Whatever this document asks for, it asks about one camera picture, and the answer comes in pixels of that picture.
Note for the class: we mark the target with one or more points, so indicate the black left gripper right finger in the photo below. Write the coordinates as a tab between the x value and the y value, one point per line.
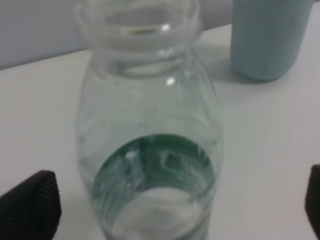
312	200

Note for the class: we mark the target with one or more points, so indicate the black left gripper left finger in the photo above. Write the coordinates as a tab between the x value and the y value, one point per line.
32	209

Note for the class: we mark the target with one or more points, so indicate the clear plastic water bottle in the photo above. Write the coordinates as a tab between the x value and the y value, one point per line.
148	129

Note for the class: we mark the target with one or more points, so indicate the teal plastic cup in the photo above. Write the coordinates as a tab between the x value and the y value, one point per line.
266	36

